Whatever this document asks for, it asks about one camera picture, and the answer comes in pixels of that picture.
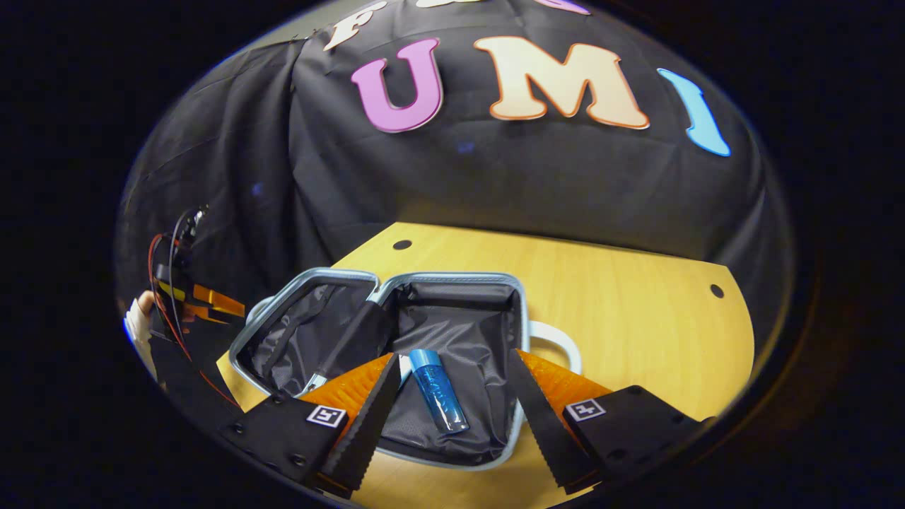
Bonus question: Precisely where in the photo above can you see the light blue suitcase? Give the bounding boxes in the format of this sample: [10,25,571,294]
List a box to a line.
[228,267,582,472]

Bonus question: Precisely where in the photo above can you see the black cable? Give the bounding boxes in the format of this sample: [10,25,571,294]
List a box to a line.
[166,205,210,283]

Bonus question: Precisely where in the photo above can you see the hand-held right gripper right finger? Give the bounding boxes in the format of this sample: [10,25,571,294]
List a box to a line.
[508,348,715,496]

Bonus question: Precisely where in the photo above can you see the blue green skincare bottle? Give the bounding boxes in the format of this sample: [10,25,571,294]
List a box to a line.
[409,348,471,434]

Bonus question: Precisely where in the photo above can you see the red cable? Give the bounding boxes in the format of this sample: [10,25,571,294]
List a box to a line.
[146,233,243,411]

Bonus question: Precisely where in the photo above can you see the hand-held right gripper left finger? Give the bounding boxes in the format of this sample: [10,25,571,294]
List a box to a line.
[216,352,402,499]

